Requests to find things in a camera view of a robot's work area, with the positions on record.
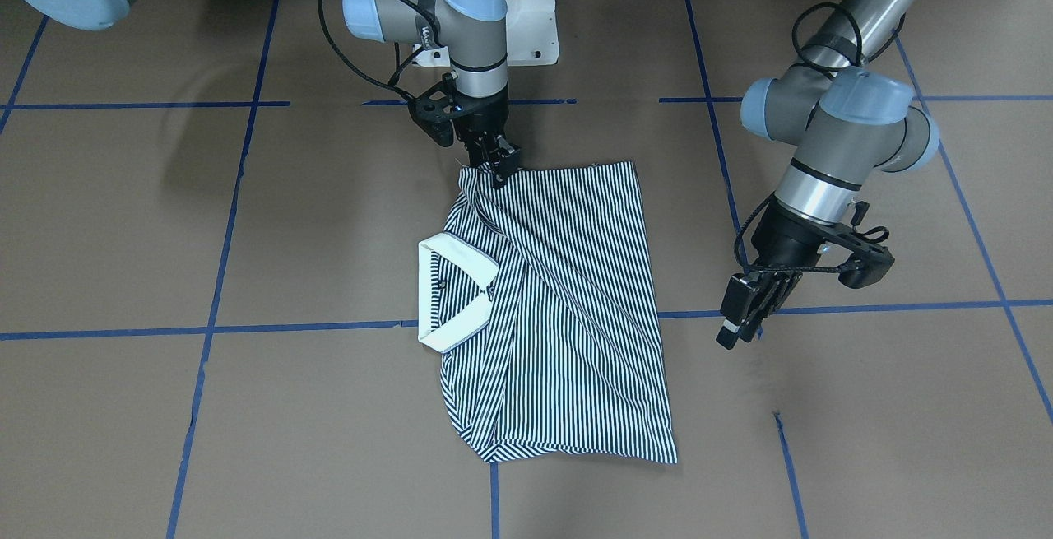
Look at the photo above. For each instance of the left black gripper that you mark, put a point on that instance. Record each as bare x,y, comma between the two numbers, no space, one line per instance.
780,241

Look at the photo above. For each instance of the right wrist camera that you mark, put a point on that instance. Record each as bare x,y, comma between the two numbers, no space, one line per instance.
431,110

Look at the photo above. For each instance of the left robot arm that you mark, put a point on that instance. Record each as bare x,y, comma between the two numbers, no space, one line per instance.
845,120

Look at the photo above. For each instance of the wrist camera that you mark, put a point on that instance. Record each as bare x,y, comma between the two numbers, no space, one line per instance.
431,110
869,260

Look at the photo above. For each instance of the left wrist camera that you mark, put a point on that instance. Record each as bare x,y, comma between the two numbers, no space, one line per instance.
869,260

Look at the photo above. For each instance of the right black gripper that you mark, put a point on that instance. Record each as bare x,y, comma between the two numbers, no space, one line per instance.
481,117

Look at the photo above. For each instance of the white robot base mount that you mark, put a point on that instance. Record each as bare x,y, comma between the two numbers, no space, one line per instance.
532,33

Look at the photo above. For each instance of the striped polo shirt white collar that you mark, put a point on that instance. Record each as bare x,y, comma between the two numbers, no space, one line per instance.
539,297

